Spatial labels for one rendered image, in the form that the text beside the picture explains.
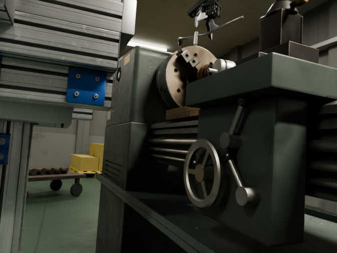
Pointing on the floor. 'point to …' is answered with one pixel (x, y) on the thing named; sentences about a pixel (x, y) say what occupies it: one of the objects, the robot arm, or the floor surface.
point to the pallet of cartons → (88, 160)
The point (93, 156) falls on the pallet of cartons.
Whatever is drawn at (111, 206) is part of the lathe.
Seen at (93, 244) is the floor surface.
